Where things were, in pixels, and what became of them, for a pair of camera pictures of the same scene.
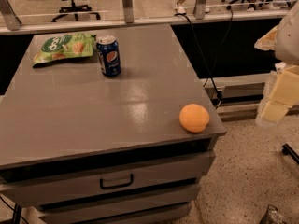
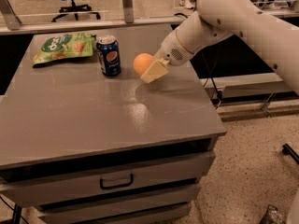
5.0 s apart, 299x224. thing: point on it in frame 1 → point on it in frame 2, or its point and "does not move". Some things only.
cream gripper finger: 283,95 → 156,71
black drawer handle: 117,186 does not move
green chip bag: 64,47 does not move
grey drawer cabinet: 89,148 does not move
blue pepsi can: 109,56 does not move
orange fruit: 193,118 → 141,63
